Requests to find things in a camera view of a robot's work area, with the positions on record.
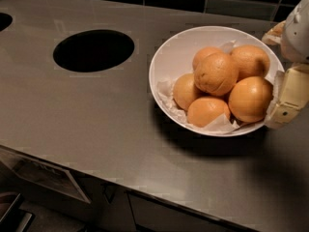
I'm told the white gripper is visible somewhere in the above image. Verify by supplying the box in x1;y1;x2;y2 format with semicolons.
262;0;309;129

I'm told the orange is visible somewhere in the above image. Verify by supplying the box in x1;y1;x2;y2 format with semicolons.
230;44;270;80
228;76;273;123
194;52;239;96
187;96;231;128
192;46;221;70
173;73;204;110

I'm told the white ceramic bowl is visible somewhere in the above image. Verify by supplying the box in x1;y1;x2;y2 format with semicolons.
148;25;286;138

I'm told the grey cabinet drawer front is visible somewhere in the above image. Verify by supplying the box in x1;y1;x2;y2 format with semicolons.
127;192;252;232

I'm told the open slanted drawer panel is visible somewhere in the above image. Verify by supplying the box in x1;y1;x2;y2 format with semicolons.
0;148;91;204

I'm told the dark bin at bottom left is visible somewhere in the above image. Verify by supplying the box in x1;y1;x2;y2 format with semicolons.
0;191;35;232

